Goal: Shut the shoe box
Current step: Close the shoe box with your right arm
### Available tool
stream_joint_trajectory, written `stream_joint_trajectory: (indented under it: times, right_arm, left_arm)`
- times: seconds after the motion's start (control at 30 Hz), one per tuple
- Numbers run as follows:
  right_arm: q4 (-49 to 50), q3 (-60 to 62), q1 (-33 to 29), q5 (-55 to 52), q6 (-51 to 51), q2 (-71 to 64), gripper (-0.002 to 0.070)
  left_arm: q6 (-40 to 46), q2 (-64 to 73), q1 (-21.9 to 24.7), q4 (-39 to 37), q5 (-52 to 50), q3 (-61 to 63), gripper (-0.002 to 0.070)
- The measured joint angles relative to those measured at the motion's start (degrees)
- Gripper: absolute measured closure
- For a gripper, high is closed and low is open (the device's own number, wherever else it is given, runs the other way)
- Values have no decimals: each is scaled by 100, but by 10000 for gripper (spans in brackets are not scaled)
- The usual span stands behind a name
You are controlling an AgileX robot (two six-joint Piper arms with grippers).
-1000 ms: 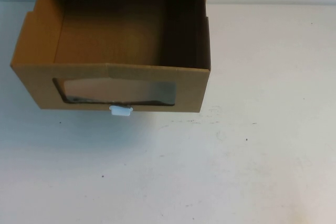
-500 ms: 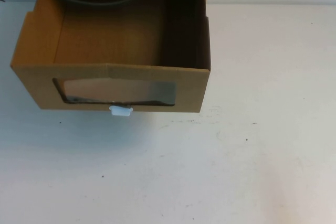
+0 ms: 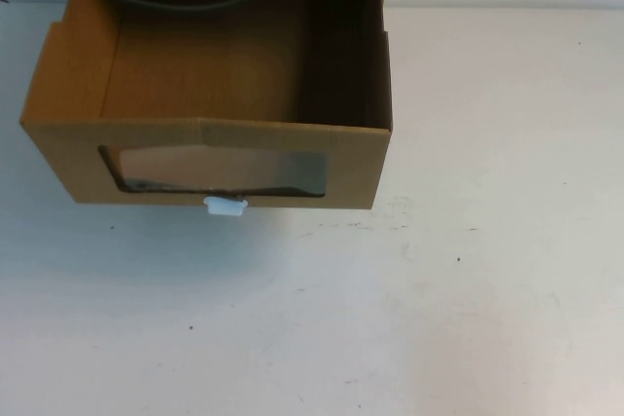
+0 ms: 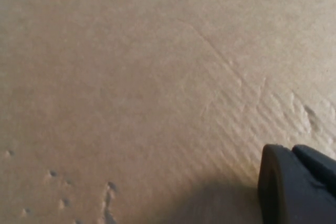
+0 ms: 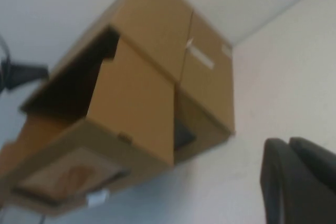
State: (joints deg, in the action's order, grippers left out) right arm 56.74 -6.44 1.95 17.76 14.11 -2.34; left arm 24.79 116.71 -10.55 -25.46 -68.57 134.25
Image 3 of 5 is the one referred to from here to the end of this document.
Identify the cardboard drawer with curved window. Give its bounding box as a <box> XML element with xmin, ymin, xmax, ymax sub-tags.
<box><xmin>19</xmin><ymin>0</ymin><xmax>394</xmax><ymax>215</ymax></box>

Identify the white plastic drawer handle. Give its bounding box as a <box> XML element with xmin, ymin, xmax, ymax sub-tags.
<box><xmin>203</xmin><ymin>195</ymin><xmax>250</xmax><ymax>217</ymax></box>

